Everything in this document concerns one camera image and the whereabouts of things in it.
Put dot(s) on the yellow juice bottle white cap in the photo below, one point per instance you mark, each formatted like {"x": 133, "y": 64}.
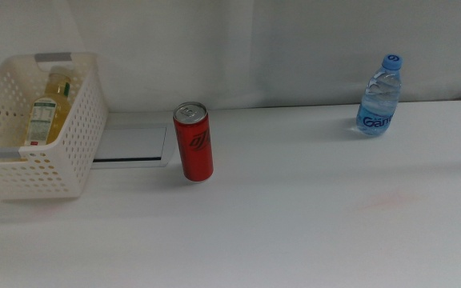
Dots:
{"x": 48, "y": 116}

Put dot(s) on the red soda can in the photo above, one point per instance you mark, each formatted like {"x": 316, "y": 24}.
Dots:
{"x": 194, "y": 152}

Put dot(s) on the white fabric backdrop curtain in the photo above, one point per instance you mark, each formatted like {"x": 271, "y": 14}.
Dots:
{"x": 254, "y": 52}

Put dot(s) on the clear water bottle blue cap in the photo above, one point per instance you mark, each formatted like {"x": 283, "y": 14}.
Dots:
{"x": 378, "y": 104}

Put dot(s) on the white perforated plastic basket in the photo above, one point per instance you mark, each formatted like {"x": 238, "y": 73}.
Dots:
{"x": 74, "y": 160}

